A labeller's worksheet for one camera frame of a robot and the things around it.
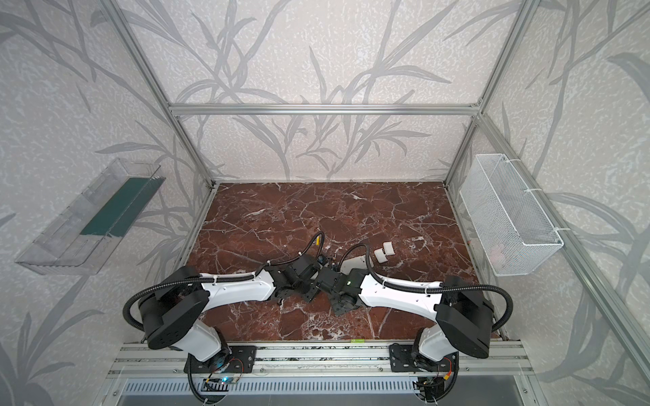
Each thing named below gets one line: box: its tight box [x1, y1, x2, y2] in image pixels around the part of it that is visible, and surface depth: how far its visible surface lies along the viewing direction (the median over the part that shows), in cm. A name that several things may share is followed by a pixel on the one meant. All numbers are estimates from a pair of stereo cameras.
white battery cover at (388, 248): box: [383, 241, 396, 256], surface depth 101 cm
